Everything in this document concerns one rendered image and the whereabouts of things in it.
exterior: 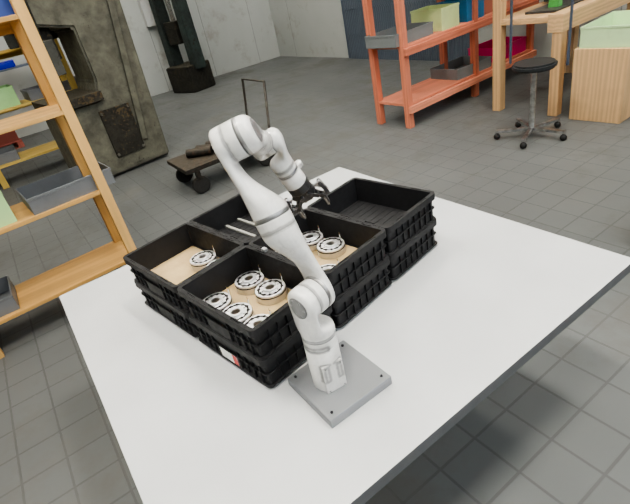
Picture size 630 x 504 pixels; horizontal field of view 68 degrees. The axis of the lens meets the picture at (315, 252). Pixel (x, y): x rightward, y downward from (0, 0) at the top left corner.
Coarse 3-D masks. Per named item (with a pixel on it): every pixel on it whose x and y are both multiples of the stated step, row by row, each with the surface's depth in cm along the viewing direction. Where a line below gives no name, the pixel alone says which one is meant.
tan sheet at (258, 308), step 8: (232, 288) 163; (288, 288) 156; (232, 296) 159; (240, 296) 158; (248, 296) 157; (256, 304) 152; (280, 304) 149; (256, 312) 148; (264, 312) 148; (272, 312) 147
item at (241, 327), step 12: (264, 252) 159; (216, 264) 159; (288, 264) 150; (180, 288) 150; (192, 300) 144; (216, 312) 135; (276, 312) 130; (288, 312) 132; (228, 324) 133; (240, 324) 128; (264, 324) 127; (252, 336) 126
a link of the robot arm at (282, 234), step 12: (288, 216) 110; (264, 228) 110; (276, 228) 109; (288, 228) 110; (264, 240) 112; (276, 240) 110; (288, 240) 110; (300, 240) 112; (288, 252) 113; (300, 252) 113; (300, 264) 116; (312, 264) 115; (312, 276) 117; (324, 276) 116; (324, 288) 115
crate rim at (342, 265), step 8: (296, 216) 179; (328, 216) 173; (336, 216) 172; (360, 224) 163; (368, 224) 162; (384, 232) 156; (256, 240) 168; (368, 240) 153; (376, 240) 154; (360, 248) 150; (368, 248) 152; (280, 256) 155; (352, 256) 147; (360, 256) 150; (336, 264) 144; (344, 264) 145; (328, 272) 142; (336, 272) 143
